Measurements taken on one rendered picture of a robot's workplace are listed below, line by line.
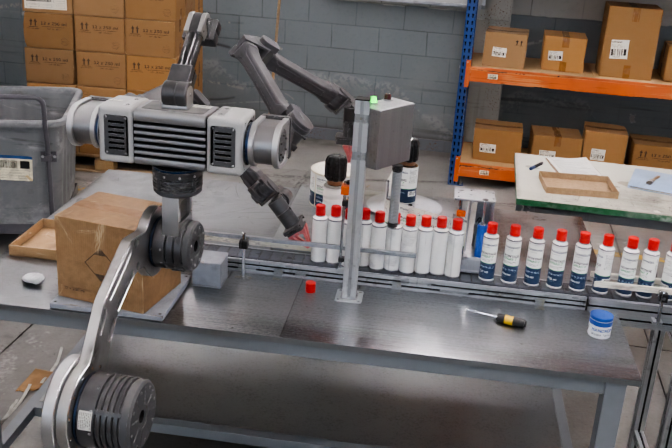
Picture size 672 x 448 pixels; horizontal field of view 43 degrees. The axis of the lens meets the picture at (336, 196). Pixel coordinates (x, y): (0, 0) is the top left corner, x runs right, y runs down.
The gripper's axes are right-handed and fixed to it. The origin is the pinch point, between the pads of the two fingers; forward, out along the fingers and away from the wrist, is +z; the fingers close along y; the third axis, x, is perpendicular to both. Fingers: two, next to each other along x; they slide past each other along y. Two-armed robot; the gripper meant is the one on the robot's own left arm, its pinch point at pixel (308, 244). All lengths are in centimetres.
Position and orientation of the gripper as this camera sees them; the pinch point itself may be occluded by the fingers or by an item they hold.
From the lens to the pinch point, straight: 296.5
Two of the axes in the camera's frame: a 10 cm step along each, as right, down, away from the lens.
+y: 1.3, -3.3, 9.3
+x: -8.1, 5.1, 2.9
